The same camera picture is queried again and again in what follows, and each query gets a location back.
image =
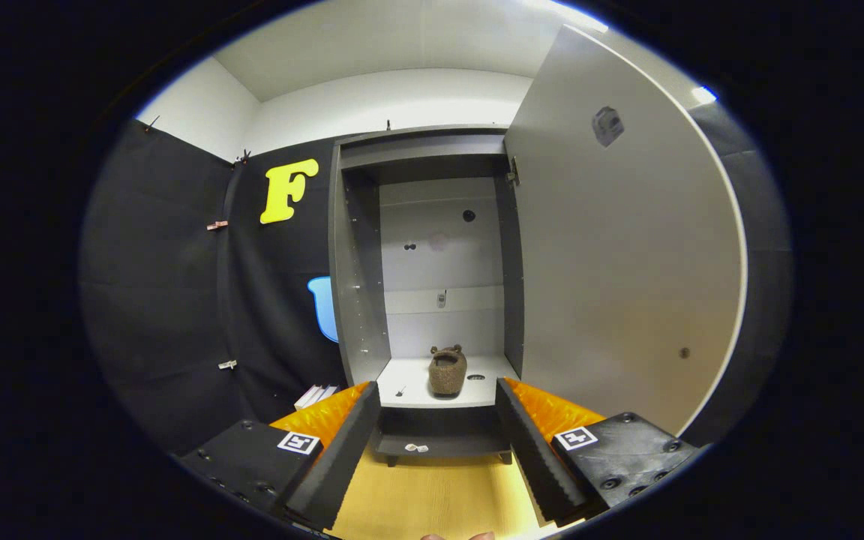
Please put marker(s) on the black backdrop cloth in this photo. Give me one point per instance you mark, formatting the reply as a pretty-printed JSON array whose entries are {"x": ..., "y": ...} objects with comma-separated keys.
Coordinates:
[{"x": 162, "y": 300}]

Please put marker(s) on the white cover book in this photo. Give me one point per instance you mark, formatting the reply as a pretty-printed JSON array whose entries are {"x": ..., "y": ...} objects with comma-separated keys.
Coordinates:
[{"x": 313, "y": 395}]

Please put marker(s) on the brown fuzzy shoe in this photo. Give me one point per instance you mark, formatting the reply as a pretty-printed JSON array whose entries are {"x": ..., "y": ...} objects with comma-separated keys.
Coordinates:
[{"x": 447, "y": 371}]

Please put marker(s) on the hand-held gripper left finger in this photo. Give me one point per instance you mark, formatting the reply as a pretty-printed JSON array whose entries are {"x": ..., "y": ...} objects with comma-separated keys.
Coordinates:
[{"x": 338, "y": 457}]

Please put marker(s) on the red clip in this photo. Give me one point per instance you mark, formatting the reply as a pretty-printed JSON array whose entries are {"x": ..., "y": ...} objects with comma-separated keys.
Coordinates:
[{"x": 217, "y": 225}]

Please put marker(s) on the beige shoe cabinet door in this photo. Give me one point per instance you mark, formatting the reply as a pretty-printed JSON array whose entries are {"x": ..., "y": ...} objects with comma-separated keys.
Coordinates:
[{"x": 627, "y": 262}]

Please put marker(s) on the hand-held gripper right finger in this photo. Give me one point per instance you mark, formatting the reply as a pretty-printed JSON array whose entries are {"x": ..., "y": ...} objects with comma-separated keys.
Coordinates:
[{"x": 535, "y": 457}]

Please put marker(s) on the grey shoe cabinet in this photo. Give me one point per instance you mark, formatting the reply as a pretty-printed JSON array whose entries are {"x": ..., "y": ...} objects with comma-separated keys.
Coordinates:
[{"x": 439, "y": 255}]

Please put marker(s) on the small ceiling light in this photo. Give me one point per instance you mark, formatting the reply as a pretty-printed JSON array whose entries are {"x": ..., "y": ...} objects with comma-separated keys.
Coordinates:
[{"x": 703, "y": 94}]

